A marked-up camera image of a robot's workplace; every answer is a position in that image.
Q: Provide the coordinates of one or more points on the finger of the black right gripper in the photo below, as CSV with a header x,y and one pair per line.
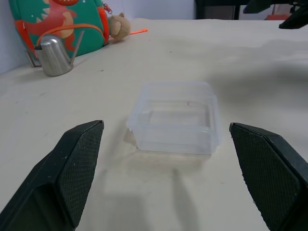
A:
x,y
260,6
294,21

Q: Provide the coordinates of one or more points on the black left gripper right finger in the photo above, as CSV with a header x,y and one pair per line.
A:
x,y
269,173

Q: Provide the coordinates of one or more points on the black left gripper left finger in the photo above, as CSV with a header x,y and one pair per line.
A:
x,y
60,173

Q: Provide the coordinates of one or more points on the clear plastic container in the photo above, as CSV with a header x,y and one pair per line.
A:
x,y
175,120

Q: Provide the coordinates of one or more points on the silver metal watering can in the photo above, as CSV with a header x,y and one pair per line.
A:
x,y
53,56

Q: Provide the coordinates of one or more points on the orange marker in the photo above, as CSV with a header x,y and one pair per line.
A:
x,y
138,31

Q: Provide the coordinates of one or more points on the brown plush bear toy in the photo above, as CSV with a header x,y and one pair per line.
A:
x,y
119,26

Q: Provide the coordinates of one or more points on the green dinosaur backpack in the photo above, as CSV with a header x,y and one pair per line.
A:
x,y
57,21

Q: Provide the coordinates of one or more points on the black furniture frame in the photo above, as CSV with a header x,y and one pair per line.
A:
x,y
216,9

